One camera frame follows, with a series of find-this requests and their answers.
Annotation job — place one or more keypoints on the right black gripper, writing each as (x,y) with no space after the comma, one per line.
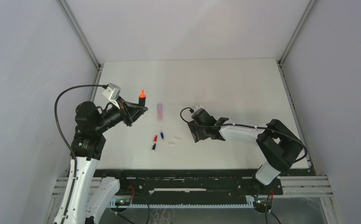
(197,136)

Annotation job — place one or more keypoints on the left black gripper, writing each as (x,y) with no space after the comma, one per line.
(130,112)

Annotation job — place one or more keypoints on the orange marker pen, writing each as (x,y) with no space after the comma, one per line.
(142,98)

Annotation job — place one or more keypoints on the pink marker pen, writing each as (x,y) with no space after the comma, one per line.
(159,115)

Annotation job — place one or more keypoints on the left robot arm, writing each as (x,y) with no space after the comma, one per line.
(86,150)

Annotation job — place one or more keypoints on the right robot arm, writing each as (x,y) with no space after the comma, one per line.
(279,145)

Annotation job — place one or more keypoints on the red blue pen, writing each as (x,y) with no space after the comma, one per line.
(154,143)

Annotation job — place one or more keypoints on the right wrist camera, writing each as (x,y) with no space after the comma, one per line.
(196,107)

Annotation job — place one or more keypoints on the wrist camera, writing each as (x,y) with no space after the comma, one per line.
(111,93)
(196,107)

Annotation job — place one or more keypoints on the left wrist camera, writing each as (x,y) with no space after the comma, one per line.
(111,93)

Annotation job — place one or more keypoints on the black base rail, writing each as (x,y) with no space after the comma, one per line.
(207,186)

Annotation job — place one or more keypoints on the white slotted cable duct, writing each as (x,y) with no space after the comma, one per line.
(248,202)

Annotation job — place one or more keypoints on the right aluminium frame post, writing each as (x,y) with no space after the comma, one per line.
(288,66)

